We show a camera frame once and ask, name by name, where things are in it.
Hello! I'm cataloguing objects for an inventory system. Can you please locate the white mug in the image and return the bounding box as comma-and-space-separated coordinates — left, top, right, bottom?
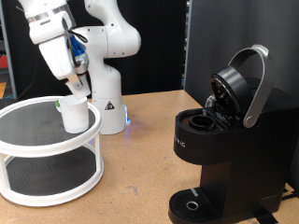
58, 94, 90, 134

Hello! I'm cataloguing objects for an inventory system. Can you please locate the black camera cable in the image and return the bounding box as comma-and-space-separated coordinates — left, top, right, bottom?
64, 18, 89, 68

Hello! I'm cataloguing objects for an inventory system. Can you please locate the grey metal frame post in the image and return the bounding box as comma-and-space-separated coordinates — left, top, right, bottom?
0, 0, 17, 97

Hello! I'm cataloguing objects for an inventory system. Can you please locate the white two-tier turntable shelf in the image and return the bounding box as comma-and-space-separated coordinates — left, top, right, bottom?
0, 95, 106, 208

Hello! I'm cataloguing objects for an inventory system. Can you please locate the vertical metal rack rail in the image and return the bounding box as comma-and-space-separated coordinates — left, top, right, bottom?
181, 0, 192, 91

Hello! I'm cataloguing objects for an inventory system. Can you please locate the black hanging wall cable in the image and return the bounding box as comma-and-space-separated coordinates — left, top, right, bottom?
14, 52, 41, 101

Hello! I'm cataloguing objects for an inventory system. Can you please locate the black Keurig coffee machine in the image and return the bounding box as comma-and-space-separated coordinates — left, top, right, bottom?
168, 44, 299, 224

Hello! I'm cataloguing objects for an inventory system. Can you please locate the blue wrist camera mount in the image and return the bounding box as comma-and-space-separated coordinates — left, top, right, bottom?
69, 34, 90, 75

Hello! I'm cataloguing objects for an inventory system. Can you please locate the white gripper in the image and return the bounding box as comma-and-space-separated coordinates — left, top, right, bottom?
28, 11, 82, 91

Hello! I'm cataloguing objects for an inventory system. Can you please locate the black Keurig power cord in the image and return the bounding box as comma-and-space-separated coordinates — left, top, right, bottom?
280, 186, 299, 202

